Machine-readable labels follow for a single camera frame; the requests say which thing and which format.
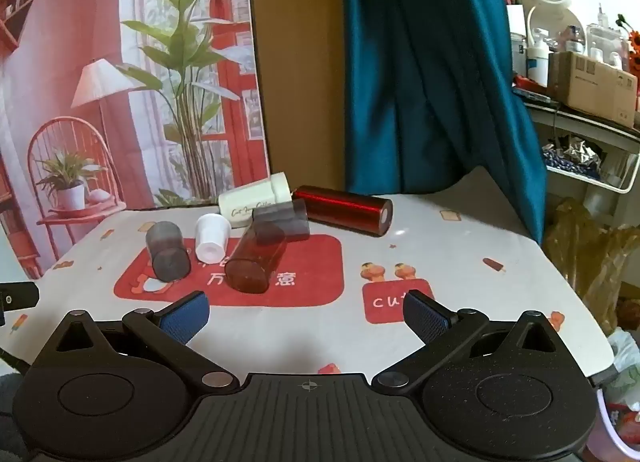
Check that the white pump bottle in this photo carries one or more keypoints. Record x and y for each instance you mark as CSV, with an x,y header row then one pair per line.
x,y
539,60

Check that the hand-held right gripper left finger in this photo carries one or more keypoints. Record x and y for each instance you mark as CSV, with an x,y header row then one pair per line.
x,y
184,318

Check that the red printed wall backdrop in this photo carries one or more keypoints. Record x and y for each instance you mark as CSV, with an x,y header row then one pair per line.
x,y
125,92

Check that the pink bin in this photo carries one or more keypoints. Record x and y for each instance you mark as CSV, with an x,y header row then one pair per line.
x,y
617,434

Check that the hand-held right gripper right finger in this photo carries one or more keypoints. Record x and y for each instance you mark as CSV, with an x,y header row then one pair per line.
x,y
426,318

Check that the large grey translucent cup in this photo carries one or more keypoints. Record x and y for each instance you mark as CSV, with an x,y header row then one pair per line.
x,y
282,218

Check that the dark cloth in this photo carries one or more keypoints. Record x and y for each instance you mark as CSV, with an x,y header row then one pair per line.
x,y
7,407

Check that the teal curtain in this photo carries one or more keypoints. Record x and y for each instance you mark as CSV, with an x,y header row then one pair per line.
x,y
430,82

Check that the small white cup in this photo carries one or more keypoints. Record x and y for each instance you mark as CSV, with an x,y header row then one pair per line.
x,y
212,238

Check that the crumpled foil bags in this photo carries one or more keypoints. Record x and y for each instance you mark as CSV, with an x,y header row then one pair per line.
x,y
575,155

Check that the yellow plastic bag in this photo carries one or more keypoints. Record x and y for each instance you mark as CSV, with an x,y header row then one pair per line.
x,y
595,252

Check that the brown board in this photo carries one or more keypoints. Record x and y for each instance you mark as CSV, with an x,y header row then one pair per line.
x,y
300,67

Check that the white plastic bag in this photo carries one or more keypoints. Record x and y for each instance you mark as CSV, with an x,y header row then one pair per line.
x,y
625,357

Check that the cardboard box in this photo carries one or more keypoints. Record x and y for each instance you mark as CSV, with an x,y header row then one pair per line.
x,y
590,85

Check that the red metallic cylinder cup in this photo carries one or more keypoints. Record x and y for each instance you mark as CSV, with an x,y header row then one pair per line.
x,y
345,208

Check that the clear plastic container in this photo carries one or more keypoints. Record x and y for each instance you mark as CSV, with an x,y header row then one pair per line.
x,y
606,42

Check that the white shelf rack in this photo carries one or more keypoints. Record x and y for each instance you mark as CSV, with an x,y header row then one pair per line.
x,y
585,125

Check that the small grey translucent cup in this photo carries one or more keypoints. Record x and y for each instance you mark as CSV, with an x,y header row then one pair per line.
x,y
167,252

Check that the cream cup with lid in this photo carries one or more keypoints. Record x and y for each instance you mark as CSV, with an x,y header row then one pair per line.
x,y
252,202

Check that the orange flower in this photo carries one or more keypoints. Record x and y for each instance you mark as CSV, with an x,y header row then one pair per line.
x,y
635,50

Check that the brown translucent cup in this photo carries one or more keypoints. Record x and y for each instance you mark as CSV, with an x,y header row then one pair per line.
x,y
254,259

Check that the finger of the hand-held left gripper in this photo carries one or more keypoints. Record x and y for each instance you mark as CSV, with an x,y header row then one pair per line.
x,y
20,294

